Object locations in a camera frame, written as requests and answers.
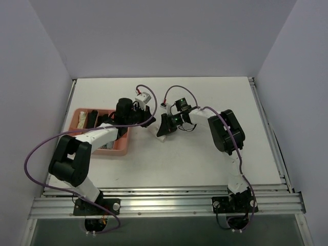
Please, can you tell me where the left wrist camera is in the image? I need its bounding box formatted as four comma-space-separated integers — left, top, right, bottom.
135, 91, 152, 110

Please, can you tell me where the white rolled cloth in tray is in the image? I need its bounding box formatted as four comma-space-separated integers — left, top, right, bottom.
77, 111, 87, 129

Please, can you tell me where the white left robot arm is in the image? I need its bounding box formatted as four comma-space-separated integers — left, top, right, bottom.
49, 93, 156, 215

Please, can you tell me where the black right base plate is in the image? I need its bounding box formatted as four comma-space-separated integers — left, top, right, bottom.
211, 196, 258, 214

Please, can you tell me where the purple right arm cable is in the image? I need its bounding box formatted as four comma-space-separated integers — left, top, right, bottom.
161, 85, 258, 229

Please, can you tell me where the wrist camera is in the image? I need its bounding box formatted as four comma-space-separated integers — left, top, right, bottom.
160, 102, 174, 115
135, 91, 152, 110

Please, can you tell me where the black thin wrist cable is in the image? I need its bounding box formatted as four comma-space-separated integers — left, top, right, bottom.
179, 122, 198, 133

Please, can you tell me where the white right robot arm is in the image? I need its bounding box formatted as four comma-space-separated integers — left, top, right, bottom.
156, 98, 249, 212

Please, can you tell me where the white underwear with pink trim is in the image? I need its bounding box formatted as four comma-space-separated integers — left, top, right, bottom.
148, 125, 167, 142

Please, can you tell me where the aluminium frame rail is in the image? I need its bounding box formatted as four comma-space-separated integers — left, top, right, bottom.
29, 193, 305, 219

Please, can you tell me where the grey rolled cloth in tray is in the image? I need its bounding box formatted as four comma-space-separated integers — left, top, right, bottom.
100, 141, 115, 150

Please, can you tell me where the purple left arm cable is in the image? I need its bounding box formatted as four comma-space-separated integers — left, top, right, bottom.
24, 84, 157, 234

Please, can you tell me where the black rolled cloth in tray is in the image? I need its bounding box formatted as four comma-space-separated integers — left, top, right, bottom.
86, 110, 98, 129

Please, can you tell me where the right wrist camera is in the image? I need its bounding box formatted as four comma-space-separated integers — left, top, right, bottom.
160, 102, 174, 115

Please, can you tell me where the pink plastic organizer tray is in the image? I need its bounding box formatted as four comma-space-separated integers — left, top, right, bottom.
69, 108, 131, 156

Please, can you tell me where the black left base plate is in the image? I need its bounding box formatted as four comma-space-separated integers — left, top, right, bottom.
73, 198, 121, 216

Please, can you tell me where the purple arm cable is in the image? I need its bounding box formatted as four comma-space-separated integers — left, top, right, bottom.
161, 85, 258, 229
24, 84, 157, 234

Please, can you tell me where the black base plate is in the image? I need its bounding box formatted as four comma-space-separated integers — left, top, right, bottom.
211, 196, 258, 214
73, 198, 121, 216

